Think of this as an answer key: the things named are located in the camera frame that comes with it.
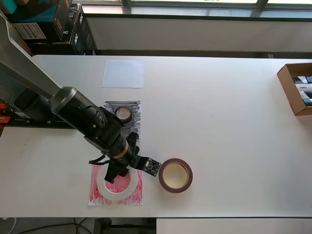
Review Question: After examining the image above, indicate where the red scribbled paper sheet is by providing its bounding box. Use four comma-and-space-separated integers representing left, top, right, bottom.
87, 164, 143, 207

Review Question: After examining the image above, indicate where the small black tape roll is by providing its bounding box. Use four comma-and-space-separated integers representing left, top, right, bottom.
114, 106, 133, 123

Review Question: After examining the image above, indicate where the black and teal carton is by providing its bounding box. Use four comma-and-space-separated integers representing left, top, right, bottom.
4, 0, 73, 45

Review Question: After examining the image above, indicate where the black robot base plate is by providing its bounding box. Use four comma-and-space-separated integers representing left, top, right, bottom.
4, 114, 77, 130

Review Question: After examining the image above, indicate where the red 3M tape roll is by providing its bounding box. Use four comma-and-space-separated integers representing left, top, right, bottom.
158, 157, 194, 195

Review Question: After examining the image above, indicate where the white floor cable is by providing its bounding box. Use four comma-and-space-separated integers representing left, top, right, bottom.
0, 215, 18, 234

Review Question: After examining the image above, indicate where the black scribbled paper sheet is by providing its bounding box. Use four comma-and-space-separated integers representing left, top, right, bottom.
103, 100, 142, 142

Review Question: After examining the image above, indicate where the small plain teal box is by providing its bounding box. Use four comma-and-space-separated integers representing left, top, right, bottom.
0, 0, 17, 15

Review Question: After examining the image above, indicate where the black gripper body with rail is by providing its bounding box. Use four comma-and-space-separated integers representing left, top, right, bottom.
104, 133, 141, 183

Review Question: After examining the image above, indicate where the open brown cardboard tray box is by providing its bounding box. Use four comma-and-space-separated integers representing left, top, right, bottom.
277, 62, 312, 117

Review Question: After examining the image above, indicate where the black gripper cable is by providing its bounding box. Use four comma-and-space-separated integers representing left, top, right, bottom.
88, 150, 112, 167

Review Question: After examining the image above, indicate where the wide white tape roll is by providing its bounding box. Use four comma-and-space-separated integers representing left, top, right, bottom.
96, 160, 139, 202

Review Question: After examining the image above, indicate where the long black printed box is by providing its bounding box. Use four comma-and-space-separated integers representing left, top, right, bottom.
72, 11, 98, 56

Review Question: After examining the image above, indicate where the black floor cable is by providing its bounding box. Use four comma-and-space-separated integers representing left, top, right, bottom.
73, 216, 95, 234

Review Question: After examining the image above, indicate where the blank white paper sheet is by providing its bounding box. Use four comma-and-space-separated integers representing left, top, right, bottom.
101, 60, 145, 89

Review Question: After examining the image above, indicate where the orange table clamp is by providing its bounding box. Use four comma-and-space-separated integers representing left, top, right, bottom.
0, 101, 12, 125

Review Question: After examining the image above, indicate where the black table leg frame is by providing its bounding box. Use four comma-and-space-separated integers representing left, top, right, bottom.
94, 218, 157, 234

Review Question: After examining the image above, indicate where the wrist camera board on bracket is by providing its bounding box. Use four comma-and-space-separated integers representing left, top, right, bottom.
131, 156, 162, 176

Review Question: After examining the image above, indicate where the large GX760A cardboard box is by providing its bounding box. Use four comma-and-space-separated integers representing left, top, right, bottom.
12, 24, 34, 56

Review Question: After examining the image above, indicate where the narrow black printed box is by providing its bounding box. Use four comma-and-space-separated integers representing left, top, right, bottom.
60, 3, 82, 45

